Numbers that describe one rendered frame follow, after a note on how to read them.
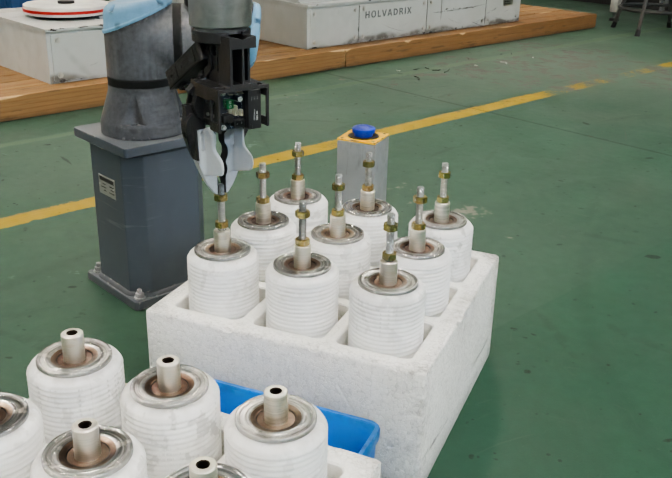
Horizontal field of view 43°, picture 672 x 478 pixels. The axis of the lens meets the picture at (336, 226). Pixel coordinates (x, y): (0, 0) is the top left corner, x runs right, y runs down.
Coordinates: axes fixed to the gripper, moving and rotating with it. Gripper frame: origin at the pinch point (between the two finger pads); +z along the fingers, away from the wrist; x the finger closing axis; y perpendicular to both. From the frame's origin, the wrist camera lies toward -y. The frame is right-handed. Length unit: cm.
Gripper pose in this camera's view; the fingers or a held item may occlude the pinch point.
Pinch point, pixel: (217, 181)
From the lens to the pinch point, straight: 111.6
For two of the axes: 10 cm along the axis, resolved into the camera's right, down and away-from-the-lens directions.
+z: -0.2, 9.3, 3.7
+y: 6.0, 3.1, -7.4
